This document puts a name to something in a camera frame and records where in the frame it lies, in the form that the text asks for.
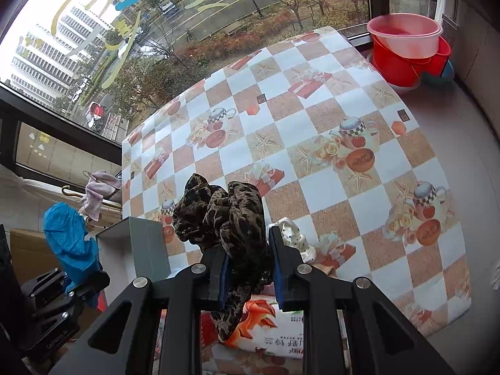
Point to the pink towel cloth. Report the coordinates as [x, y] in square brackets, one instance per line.
[99, 193]

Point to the grey cardboard storage box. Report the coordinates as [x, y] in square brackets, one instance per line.
[148, 246]

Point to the pink plastic basin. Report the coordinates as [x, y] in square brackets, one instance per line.
[406, 35]

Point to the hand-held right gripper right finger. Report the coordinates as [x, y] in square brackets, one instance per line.
[275, 269]

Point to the brown cardboard sheet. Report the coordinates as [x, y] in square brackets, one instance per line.
[27, 250]

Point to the blue disposable shoe cover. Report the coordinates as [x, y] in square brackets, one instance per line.
[66, 234]

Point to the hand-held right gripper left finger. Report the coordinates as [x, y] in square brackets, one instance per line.
[223, 281]

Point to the flower print tissue pack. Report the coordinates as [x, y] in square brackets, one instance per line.
[265, 328]

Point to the blue plastic basin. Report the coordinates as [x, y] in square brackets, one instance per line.
[445, 74]

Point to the leopard print scrunchie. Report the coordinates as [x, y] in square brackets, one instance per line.
[226, 218]

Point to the checkered printed tablecloth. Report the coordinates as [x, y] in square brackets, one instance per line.
[312, 164]

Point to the red plastic bucket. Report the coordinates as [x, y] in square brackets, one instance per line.
[394, 68]

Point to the white polka dot scrunchie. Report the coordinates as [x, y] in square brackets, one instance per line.
[295, 238]

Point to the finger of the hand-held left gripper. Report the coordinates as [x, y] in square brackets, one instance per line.
[90, 286]

